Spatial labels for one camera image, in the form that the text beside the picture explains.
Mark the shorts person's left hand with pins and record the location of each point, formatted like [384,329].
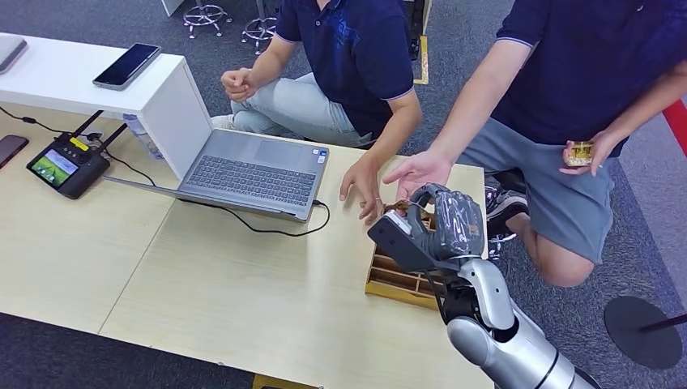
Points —
[605,146]

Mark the shorts person's right hand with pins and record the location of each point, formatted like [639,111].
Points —
[424,169]

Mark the seated person's right hand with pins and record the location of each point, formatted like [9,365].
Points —
[239,85]

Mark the seated person's left hand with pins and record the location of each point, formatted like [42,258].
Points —
[365,185]

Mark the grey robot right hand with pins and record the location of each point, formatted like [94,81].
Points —
[453,225]

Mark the gold card stack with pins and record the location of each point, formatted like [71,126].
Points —
[581,154]

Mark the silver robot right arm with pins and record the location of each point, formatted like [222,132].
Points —
[510,349]

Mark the wooden slotted card holder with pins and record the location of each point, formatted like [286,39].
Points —
[397,279]

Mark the person in shorts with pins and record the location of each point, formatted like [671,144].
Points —
[579,70]

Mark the seated person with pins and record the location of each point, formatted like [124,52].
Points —
[349,53]

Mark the chrome stool base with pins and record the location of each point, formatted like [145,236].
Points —
[257,29]
[204,13]

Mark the grey laptop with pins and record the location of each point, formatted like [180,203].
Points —
[252,177]

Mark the white furniture corner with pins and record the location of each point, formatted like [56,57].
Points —
[170,5]

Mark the clear plastic water bottle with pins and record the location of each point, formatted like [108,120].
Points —
[140,131]

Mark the black smartphone silver edge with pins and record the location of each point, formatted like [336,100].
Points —
[126,65]

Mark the black cabinet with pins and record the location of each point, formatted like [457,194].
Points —
[416,27]

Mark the white desk riser shelf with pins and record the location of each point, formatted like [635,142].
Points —
[64,75]

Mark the black stanchion pole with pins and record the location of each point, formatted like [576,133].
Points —
[665,322]

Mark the black remote controller with screen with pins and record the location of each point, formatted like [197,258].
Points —
[70,172]

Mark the black round stanchion base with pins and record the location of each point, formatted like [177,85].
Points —
[641,335]

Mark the yellow table base block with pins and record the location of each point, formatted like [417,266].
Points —
[279,383]

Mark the grey closed tablet device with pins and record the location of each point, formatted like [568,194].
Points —
[8,51]

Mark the dark brown smartphone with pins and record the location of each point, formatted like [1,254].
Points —
[11,147]

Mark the dark wrist camera box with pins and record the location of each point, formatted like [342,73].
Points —
[392,241]

